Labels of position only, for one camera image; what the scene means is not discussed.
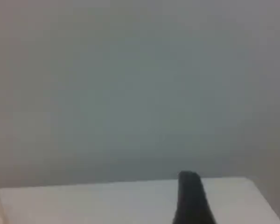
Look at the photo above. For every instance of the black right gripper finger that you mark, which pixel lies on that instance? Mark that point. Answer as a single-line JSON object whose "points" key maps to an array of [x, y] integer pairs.
{"points": [[191, 203]]}

